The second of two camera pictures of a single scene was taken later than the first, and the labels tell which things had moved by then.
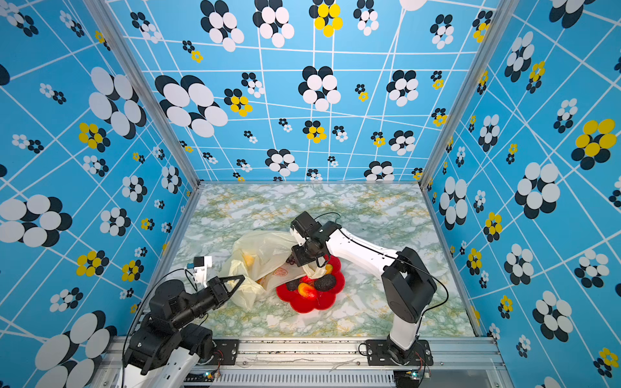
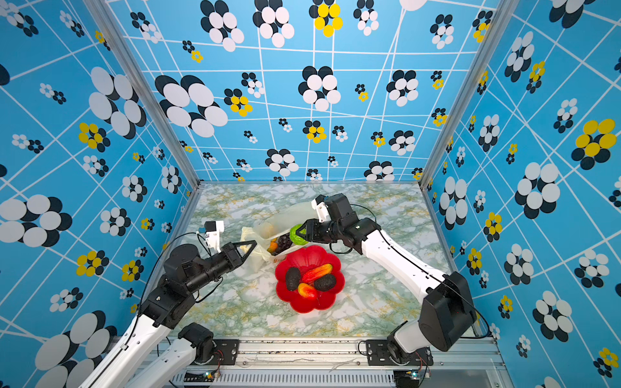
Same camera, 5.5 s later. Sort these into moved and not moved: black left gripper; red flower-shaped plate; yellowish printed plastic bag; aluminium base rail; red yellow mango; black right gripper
Moved: black left gripper; yellowish printed plastic bag; black right gripper
Not moved: red flower-shaped plate; aluminium base rail; red yellow mango
